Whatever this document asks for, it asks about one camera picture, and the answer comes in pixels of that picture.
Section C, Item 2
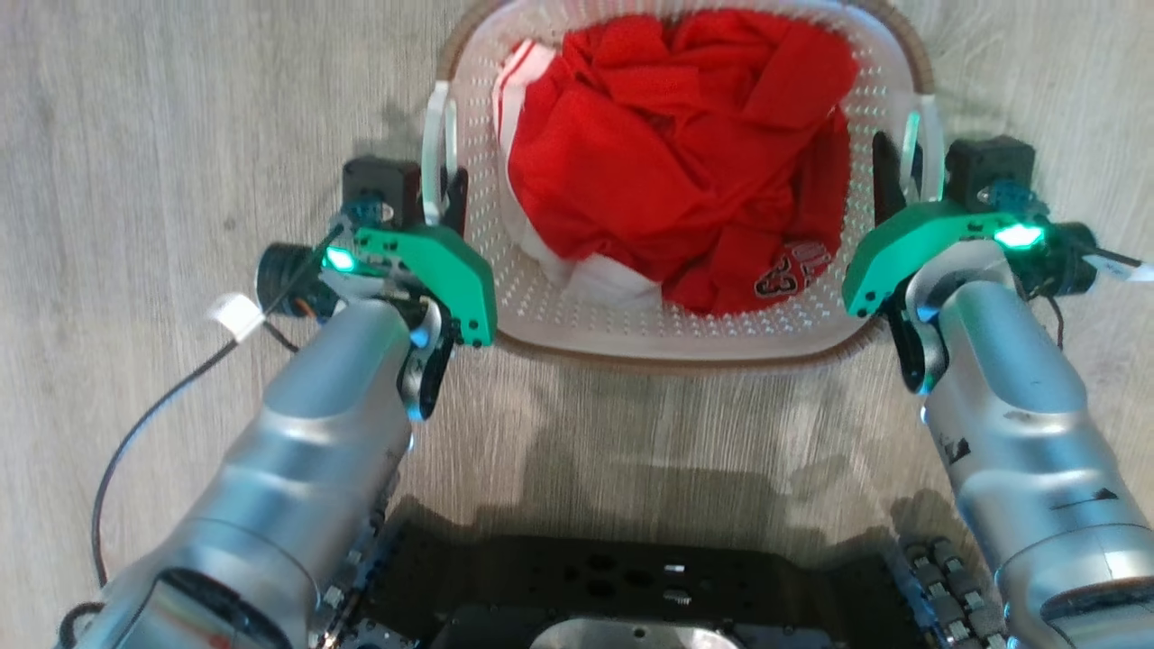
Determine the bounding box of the left green gripper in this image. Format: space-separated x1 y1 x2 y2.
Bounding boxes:
319 158 499 349

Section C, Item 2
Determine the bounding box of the right green gripper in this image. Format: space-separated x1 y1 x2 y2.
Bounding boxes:
842 131 1049 319

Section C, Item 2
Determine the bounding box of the white plastic laundry basket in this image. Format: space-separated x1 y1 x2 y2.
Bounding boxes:
421 0 947 373

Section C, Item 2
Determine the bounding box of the red garment with white stripes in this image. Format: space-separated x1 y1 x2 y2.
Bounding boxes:
491 11 860 318

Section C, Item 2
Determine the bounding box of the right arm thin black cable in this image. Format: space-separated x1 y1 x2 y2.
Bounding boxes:
1041 248 1154 352

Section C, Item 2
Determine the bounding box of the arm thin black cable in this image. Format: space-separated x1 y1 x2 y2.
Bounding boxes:
56 230 336 645
1041 248 1154 352

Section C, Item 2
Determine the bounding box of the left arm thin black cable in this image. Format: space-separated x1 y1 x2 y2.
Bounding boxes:
56 230 336 645

